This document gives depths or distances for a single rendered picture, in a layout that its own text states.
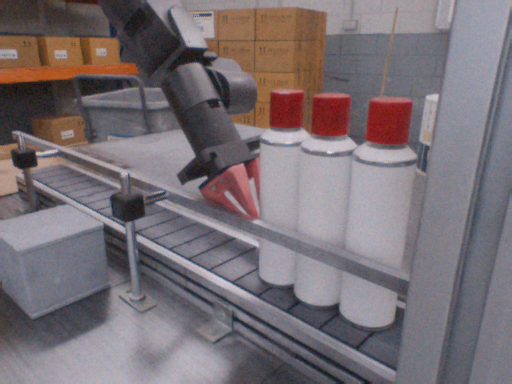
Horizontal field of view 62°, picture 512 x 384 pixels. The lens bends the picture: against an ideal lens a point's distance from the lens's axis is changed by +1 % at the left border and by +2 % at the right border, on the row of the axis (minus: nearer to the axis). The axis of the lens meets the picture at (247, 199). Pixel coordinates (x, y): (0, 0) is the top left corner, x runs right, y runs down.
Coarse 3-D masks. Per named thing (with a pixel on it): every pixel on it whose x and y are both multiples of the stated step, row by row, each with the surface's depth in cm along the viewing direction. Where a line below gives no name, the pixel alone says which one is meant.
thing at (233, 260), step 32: (64, 192) 74; (96, 192) 74; (160, 224) 61; (192, 224) 61; (192, 256) 52; (224, 256) 52; (256, 256) 52; (256, 288) 45; (320, 320) 40; (384, 352) 36
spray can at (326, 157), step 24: (336, 96) 36; (312, 120) 37; (336, 120) 36; (312, 144) 37; (336, 144) 36; (312, 168) 37; (336, 168) 36; (312, 192) 38; (336, 192) 37; (312, 216) 39; (336, 216) 38; (336, 240) 39; (312, 264) 40; (312, 288) 41; (336, 288) 41
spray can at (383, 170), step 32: (384, 128) 33; (352, 160) 36; (384, 160) 33; (416, 160) 34; (352, 192) 36; (384, 192) 34; (352, 224) 36; (384, 224) 35; (384, 256) 36; (352, 288) 38; (384, 288) 37; (352, 320) 39; (384, 320) 38
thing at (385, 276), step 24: (48, 144) 73; (96, 168) 62; (120, 168) 59; (168, 192) 51; (216, 216) 45; (240, 216) 43; (288, 240) 39; (312, 240) 38; (336, 264) 36; (360, 264) 34
